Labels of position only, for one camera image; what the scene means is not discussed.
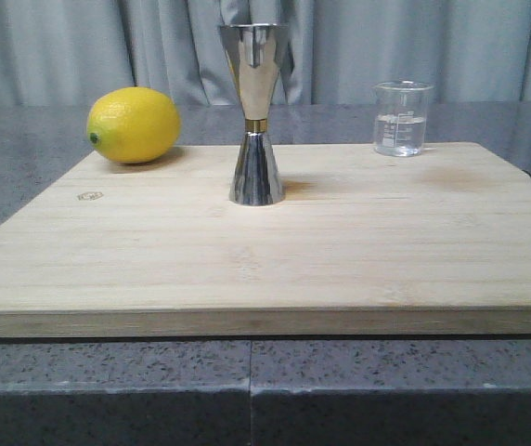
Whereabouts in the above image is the silver metal jigger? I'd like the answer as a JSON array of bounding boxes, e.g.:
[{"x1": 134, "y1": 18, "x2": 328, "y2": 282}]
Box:
[{"x1": 219, "y1": 23, "x2": 289, "y2": 206}]

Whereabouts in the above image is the clear glass beaker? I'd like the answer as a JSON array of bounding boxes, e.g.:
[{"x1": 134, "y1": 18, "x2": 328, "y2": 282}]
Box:
[{"x1": 373, "y1": 80, "x2": 434, "y2": 157}]

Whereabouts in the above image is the yellow lemon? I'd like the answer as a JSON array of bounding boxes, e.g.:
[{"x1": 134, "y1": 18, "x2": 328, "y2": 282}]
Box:
[{"x1": 86, "y1": 86, "x2": 181, "y2": 164}]

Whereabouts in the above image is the wooden cutting board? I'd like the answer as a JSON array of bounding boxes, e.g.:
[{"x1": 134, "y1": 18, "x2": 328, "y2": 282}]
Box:
[{"x1": 0, "y1": 142, "x2": 531, "y2": 337}]

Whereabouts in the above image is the grey curtain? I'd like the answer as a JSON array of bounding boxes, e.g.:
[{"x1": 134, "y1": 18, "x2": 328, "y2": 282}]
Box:
[{"x1": 0, "y1": 1, "x2": 531, "y2": 106}]

